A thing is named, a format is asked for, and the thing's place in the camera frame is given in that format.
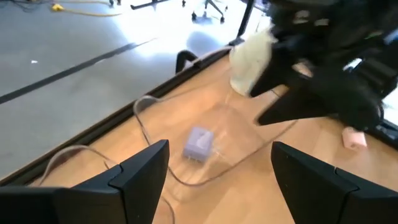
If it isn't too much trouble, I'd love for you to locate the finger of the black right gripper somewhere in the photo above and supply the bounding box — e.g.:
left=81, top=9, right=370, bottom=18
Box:
left=254, top=83, right=340, bottom=127
left=249, top=46, right=300, bottom=98

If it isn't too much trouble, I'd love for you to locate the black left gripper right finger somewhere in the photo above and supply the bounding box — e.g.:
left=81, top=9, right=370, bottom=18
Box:
left=271, top=141, right=398, bottom=224

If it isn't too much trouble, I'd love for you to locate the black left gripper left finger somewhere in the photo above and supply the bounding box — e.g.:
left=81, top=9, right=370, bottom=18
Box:
left=0, top=139, right=170, bottom=224

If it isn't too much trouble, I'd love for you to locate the pink wall charger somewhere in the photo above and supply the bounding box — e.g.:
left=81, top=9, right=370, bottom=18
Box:
left=341, top=126, right=368, bottom=150

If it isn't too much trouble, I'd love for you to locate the lavender wall charger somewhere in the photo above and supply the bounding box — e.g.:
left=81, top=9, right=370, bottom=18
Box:
left=182, top=126, right=215, bottom=163

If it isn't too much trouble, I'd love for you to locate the office chair base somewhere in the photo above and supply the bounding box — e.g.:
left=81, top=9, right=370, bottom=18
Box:
left=191, top=0, right=226, bottom=24

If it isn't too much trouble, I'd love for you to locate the clear plastic tray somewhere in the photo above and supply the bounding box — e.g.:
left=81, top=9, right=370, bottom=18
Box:
left=132, top=95, right=299, bottom=190
left=39, top=144, right=177, bottom=224

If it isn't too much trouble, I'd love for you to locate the black stand pole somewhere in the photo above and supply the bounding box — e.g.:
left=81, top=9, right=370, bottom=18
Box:
left=228, top=0, right=256, bottom=47

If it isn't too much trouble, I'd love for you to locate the black aluminium table frame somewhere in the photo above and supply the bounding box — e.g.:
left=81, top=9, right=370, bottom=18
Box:
left=0, top=45, right=239, bottom=187

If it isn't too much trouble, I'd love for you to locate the yellow extension cable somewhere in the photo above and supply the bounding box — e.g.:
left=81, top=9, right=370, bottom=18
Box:
left=50, top=2, right=123, bottom=17

